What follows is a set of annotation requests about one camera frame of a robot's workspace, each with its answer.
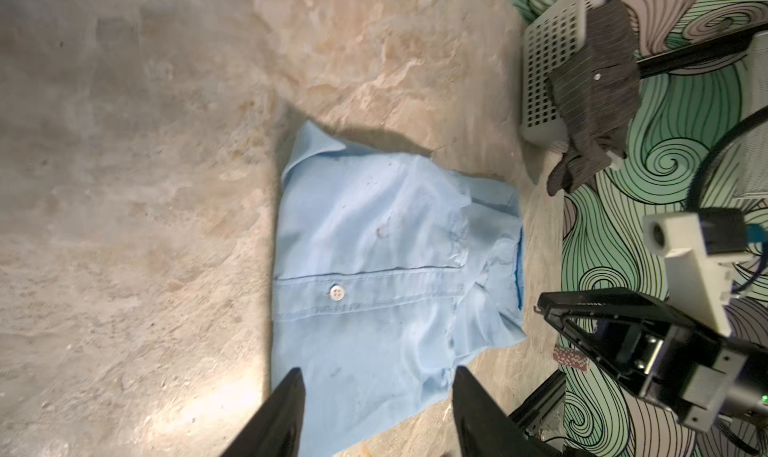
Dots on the white perforated plastic basket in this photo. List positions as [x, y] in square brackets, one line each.
[548, 43]

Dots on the light blue long sleeve shirt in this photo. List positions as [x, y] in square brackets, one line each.
[390, 272]

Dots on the dark grey striped shirt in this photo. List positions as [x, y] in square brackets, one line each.
[596, 93]

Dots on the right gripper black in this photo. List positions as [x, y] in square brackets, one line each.
[663, 357]

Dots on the right black frame post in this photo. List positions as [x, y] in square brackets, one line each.
[722, 46]

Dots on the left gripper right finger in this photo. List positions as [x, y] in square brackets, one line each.
[483, 428]

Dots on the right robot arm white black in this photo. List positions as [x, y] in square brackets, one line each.
[664, 291]

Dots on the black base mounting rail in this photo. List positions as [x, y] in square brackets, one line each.
[540, 404]

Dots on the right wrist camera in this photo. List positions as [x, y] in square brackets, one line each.
[710, 256]

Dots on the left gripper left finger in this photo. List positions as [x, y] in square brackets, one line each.
[275, 429]

